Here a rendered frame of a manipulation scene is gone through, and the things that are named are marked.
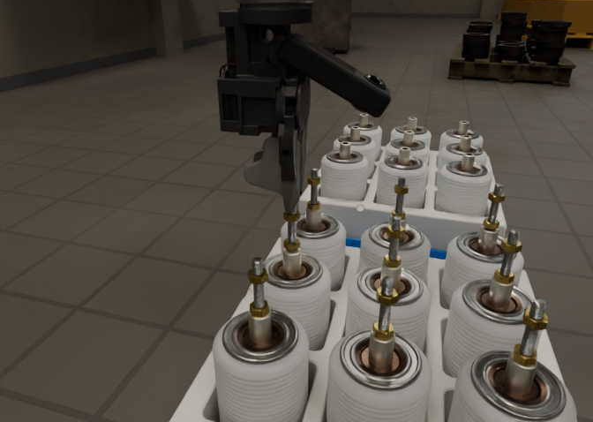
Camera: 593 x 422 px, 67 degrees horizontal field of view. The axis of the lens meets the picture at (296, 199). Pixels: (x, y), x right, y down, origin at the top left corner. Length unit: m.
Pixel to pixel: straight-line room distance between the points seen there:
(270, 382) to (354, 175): 0.54
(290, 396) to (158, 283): 0.59
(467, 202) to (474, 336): 0.41
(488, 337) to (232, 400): 0.27
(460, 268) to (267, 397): 0.31
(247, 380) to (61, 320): 0.59
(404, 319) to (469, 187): 0.42
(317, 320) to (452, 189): 0.43
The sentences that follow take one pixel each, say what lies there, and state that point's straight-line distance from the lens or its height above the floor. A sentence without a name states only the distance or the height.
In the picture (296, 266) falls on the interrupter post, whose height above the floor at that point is 0.26.
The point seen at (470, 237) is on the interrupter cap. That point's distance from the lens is 0.67.
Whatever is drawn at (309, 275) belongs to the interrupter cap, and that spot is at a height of 0.25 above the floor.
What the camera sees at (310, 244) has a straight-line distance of 0.62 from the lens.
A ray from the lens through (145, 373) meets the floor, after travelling 0.82.
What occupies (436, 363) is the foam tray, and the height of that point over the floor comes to 0.18.
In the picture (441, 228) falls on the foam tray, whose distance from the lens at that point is 0.88.
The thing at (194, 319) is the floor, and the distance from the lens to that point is 0.90.
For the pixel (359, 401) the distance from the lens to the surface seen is 0.43.
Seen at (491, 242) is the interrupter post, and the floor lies 0.27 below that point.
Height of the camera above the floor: 0.56
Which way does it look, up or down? 25 degrees down
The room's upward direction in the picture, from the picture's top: straight up
